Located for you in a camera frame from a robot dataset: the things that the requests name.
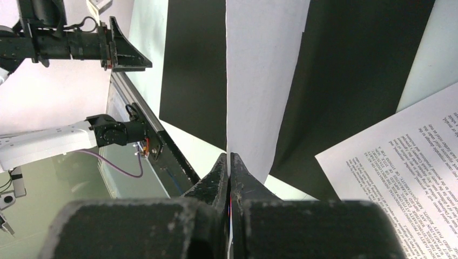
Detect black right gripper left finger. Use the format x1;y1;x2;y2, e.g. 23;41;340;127
38;153;229;258

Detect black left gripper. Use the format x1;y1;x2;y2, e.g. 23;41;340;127
1;1;152;72

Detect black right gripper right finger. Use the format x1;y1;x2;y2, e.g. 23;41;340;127
230;153;405;258

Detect red folder with black inside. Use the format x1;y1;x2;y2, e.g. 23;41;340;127
159;1;435;200

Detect printed paper sheet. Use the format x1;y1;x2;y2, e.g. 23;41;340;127
226;0;310;182

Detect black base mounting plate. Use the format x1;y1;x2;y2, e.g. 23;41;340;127
125;103;200;197

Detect lower printed paper sheets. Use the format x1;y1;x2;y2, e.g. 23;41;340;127
316;85;457;258

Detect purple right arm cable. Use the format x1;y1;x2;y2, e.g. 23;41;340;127
73;148;145;179

